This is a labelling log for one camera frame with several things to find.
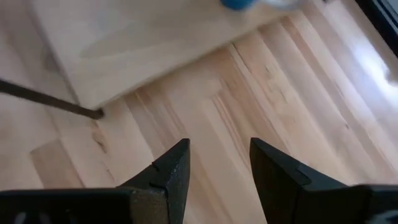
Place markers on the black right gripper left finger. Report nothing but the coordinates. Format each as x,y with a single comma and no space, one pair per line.
168,193

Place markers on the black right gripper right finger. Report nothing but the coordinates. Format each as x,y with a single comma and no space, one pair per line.
280,193

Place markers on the black metal wood shelf rack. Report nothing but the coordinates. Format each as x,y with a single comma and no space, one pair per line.
140,46

